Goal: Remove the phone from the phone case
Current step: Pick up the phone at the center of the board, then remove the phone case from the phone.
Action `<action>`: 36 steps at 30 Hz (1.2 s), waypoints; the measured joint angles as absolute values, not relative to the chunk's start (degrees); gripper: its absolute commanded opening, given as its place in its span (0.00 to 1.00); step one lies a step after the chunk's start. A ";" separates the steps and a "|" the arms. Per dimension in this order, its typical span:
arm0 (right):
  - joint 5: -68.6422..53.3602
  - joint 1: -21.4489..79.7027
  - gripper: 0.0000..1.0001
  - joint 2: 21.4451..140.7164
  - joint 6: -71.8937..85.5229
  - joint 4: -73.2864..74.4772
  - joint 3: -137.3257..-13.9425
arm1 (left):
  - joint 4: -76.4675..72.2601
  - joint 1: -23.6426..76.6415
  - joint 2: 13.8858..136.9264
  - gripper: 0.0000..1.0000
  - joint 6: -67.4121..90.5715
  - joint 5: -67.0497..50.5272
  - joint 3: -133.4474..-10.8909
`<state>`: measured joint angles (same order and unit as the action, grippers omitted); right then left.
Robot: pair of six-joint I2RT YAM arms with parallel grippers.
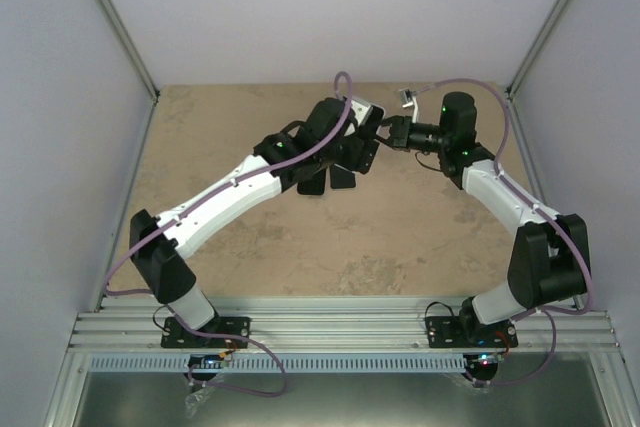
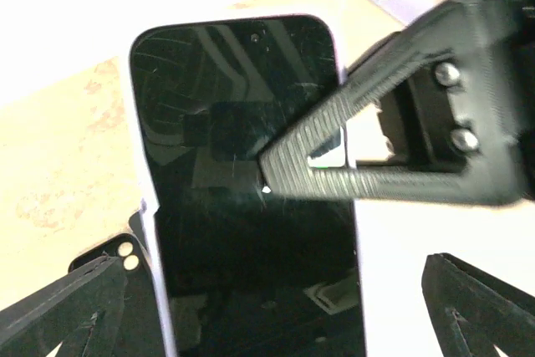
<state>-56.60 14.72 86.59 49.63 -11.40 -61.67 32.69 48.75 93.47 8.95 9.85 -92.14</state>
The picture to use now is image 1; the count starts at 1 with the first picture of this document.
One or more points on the black phone case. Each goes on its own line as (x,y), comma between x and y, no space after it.
(315,186)

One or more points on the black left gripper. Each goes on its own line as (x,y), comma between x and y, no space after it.
(351,162)

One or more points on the aluminium frame post right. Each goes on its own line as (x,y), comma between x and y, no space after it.
(543,35)

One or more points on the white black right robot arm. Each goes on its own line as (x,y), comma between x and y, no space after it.
(550,256)

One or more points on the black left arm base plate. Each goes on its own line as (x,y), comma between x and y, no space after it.
(232,332)

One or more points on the aluminium frame post left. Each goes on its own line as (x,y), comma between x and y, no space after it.
(127,44)

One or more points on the left controller circuit board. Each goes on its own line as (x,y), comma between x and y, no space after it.
(211,361)

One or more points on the controller circuit board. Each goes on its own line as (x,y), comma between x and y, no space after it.
(490,358)
(211,361)

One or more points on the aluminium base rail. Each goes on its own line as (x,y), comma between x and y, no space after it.
(332,324)

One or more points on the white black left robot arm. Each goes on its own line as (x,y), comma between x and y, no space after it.
(335,134)

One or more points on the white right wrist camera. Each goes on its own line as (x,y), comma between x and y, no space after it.
(409,104)

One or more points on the right controller circuit board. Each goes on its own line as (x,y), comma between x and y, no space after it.
(490,358)

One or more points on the clear plastic bag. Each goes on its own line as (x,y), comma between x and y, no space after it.
(193,401)

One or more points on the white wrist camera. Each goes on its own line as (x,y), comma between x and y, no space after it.
(409,104)
(360,112)

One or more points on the black phone with white edge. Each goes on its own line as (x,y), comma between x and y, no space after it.
(375,117)

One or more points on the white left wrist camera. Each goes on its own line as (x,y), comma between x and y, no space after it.
(360,112)

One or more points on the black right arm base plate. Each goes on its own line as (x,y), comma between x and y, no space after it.
(449,332)

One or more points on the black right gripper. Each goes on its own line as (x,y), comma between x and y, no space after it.
(399,137)

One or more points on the grey slotted cable duct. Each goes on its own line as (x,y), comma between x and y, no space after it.
(247,363)

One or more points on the aluminium frame post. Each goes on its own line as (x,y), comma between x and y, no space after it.
(127,44)
(543,35)

